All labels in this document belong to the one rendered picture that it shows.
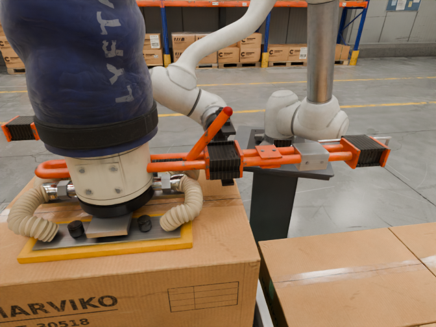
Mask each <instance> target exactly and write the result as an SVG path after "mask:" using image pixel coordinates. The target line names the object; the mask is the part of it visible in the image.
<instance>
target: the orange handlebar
mask: <svg viewBox="0 0 436 327"><path fill-rule="evenodd" d="M322 146H323V147H324V148H325V149H326V150H327V151H328V152H329V153H330V156H329V158H328V161H329V162H334V161H345V160H351V159H352V153H351V152H350V151H346V152H343V145H341V144H337V145H322ZM242 153H243V155H244V159H243V167H250V166H259V167H260V169H268V168H279V167H281V165H282V164H299V163H300V162H301V161H302V160H301V157H300V155H299V154H294V153H295V150H294V148H293V147H278V148H276V147H275V145H261V146H255V149H242ZM187 154H188V152H182V153H170V154H150V156H151V163H148V164H147V172H148V173H155V172H166V171H187V170H197V169H206V163H205V159H204V152H201V153H200V154H199V156H198V157H197V158H196V160H189V161H185V159H184V158H185V157H186V156H187ZM170 158H172V159H173V158H174V159H175V158H183V161H177V162H155V163H152V160H155V159H156V160H157V159H161V160H162V159H170ZM34 173H35V175H36V176H37V177H38V178H41V179H51V178H71V177H70V174H69V171H68V168H67V165H66V161H65V159H62V160H49V161H46V162H43V163H41V164H40V165H38V166H37V167H36V168H35V170H34Z"/></svg>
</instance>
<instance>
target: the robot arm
mask: <svg viewBox="0 0 436 327"><path fill-rule="evenodd" d="M305 1H306V2H307V4H308V38H307V97H305V98H304V100H303V101H302V102H300V101H299V100H298V97H297V95H296V94H295V93H293V92H292V91H290V90H279V91H275V92H274V93H273V94H272V95H271V96H270V97H269V100H268V102H267V105H266V108H265V121H264V127H265V133H263V134H255V136H254V139H256V140H259V141H262V143H260V146H261V145H273V143H274V139H291V140H292V142H291V144H294V143H295V141H296V139H297V136H299V137H301V138H304V139H308V140H311V141H317V140H324V139H341V136H344V135H345V134H346V131H347V129H348V126H349V120H348V116H347V115H346V113H345V112H344V111H341V109H340V107H339V103H338V100H337V99H336V97H335V96H333V95H332V90H333V72H334V64H335V46H336V41H337V25H338V15H339V0H305ZM276 2H277V0H250V4H249V7H248V10H247V12H246V14H245V15H244V16H243V17H242V18H241V19H239V20H237V21H236V22H234V23H232V24H230V25H228V26H226V27H224V28H222V29H220V30H217V31H215V32H213V33H211V34H209V35H207V36H205V37H203V38H201V39H199V40H197V41H196V42H194V43H192V44H191V45H190V46H189V47H188V48H187V49H186V50H185V51H184V52H183V53H182V55H181V56H180V58H179V59H178V60H177V61H176V62H175V63H174V64H169V65H168V67H167V68H164V67H162V66H157V67H153V68H152V69H150V70H149V73H150V75H151V80H152V90H153V99H154V100H155V101H157V102H158V103H160V104H161V105H163V106H165V107H166V108H168V109H170V110H172V111H174V112H177V113H179V114H183V115H185V116H187V117H189V118H191V119H192V120H194V121H196V122H197V123H198V124H200V125H201V126H202V127H203V129H204V131H206V130H207V129H208V127H209V126H210V125H211V124H212V123H213V121H214V120H215V118H216V117H217V116H218V115H219V114H220V112H221V111H222V110H223V108H224V107H225V106H227V105H226V103H225V102H224V100H223V99H222V98H221V97H220V96H218V95H216V94H213V93H209V92H207V91H204V90H202V89H200V88H198V87H197V77H196V75H195V69H196V66H197V64H198V63H199V61H200V60H201V59H203V58H204V57H205V56H208V55H210V54H212V53H214V52H216V51H218V50H221V49H223V48H225V47H228V46H229V45H232V44H234V43H236V42H239V41H241V40H243V39H245V38H247V37H248V36H250V35H251V34H252V33H254V32H255V31H256V30H257V29H258V28H259V27H260V25H261V24H262V23H263V22H264V20H265V18H266V17H267V15H268V14H269V12H270V11H271V9H272V8H273V6H274V5H275V3H276ZM230 135H236V130H235V128H234V126H233V124H232V122H231V118H230V117H229V118H228V120H227V121H226V123H225V124H224V125H223V126H222V127H221V129H220V130H219V131H218V132H217V133H216V135H215V136H214V137H213V138H212V141H227V140H228V137H229V136H230Z"/></svg>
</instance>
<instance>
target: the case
mask: <svg viewBox="0 0 436 327"><path fill-rule="evenodd" d="M36 178H37V176H36V175H35V176H34V177H33V179H32V180H31V181H30V182H29V183H28V184H27V185H26V186H25V187H24V188H23V189H22V190H21V192H20V193H19V194H18V195H17V196H16V197H15V199H14V200H13V201H12V202H11V203H10V204H9V205H8V206H7V207H6V208H5V209H4V210H3V212H2V213H1V214H0V327H252V325H253V320H254V309H255V303H256V293H257V288H258V278H259V272H260V262H261V258H260V254H259V252H258V248H257V246H256V242H255V240H254V236H253V233H252V230H251V227H250V223H249V221H248V217H247V214H246V211H245V207H244V205H243V201H242V199H241V195H240V193H239V189H238V186H237V183H236V180H235V178H233V180H234V186H222V184H221V180H210V179H209V180H207V179H206V174H205V170H204V169H200V173H199V178H198V180H197V182H198V183H199V185H200V187H201V190H202V195H203V205H202V209H201V211H200V213H199V215H198V216H197V217H195V218H194V220H192V233H193V247H192V248H183V249H176V250H163V251H156V252H142V253H135V254H122V255H114V256H101V257H93V258H80V259H72V260H59V261H46V262H38V263H25V264H20V263H18V261H17V256H18V255H19V253H20V252H21V250H22V249H23V247H24V246H25V244H26V243H27V241H28V240H29V238H30V236H29V237H27V236H21V235H17V234H15V233H14V232H13V231H12V230H10V229H8V223H7V218H8V213H9V212H10V209H11V208H12V206H13V204H14V203H15V202H16V201H17V199H18V198H20V196H21V195H22V194H24V192H26V191H28V190H29V189H31V188H33V183H34V181H35V179H36ZM184 199H185V197H184V198H175V199H158V200H150V201H149V202H148V203H146V204H145V205H144V206H142V207H141V208H139V209H137V210H136V211H133V214H132V216H136V215H152V214H161V213H166V212H167V211H168V210H170V209H171V208H172V207H175V208H176V207H177V205H179V206H180V205H181V204H184ZM33 216H37V218H40V217H42V218H43V219H44V220H45V219H47V220H48V221H52V222H62V221H76V220H86V219H92V217H93V215H90V214H88V213H86V212H85V211H84V210H83V209H82V208H81V207H80V205H78V206H60V207H51V208H43V207H42V204H40V205H39V206H38V207H37V209H36V210H35V212H34V214H33Z"/></svg>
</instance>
